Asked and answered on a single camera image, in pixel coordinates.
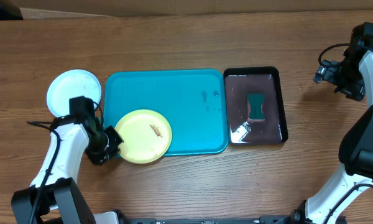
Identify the yellow plate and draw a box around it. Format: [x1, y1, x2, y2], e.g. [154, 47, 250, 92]
[115, 110, 172, 164]

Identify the light blue plate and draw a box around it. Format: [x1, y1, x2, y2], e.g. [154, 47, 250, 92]
[46, 69, 102, 117]

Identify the green sponge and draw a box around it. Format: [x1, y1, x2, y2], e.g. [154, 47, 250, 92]
[247, 93, 265, 123]

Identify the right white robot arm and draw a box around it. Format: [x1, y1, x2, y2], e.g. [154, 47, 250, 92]
[281, 22, 373, 223]

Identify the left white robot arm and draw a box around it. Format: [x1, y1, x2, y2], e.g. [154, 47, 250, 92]
[11, 96, 127, 223]

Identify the teal plastic tray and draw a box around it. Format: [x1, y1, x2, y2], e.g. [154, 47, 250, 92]
[104, 69, 229, 156]

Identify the black rectangular tray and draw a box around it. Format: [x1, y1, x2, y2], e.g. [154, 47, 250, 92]
[223, 67, 288, 145]

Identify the cardboard backdrop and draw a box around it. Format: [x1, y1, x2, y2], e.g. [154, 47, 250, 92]
[13, 0, 373, 16]

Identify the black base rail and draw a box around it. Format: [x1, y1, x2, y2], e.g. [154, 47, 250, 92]
[127, 215, 292, 224]

